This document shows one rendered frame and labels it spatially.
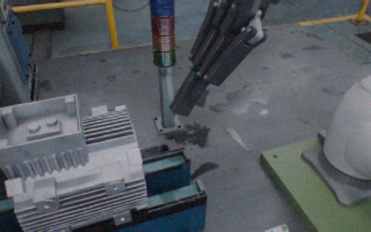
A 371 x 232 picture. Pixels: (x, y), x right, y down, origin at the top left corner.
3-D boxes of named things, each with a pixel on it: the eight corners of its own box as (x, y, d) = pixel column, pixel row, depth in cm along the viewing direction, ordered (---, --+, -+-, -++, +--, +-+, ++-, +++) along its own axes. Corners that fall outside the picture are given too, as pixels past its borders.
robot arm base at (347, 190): (346, 132, 91) (352, 117, 87) (408, 190, 74) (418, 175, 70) (290, 144, 87) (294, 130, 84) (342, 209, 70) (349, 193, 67)
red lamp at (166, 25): (154, 36, 74) (153, 18, 71) (149, 26, 79) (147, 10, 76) (178, 33, 76) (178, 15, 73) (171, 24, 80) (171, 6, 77)
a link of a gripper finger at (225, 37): (255, 11, 40) (261, 15, 39) (212, 82, 45) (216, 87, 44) (232, -1, 38) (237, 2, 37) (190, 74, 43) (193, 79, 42)
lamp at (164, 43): (155, 53, 77) (154, 36, 74) (150, 43, 81) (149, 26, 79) (178, 49, 79) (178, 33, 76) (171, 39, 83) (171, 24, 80)
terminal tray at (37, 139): (9, 185, 46) (-11, 152, 41) (14, 138, 54) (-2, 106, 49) (91, 165, 49) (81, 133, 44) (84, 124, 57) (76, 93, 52)
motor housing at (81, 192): (39, 259, 53) (-4, 192, 40) (41, 176, 66) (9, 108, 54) (152, 224, 58) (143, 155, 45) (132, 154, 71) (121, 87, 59)
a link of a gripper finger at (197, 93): (212, 69, 43) (220, 80, 41) (195, 97, 45) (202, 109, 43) (204, 66, 42) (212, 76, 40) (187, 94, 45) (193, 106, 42)
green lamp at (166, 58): (157, 68, 80) (155, 53, 77) (151, 58, 84) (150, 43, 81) (178, 64, 81) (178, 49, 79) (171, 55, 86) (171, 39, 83)
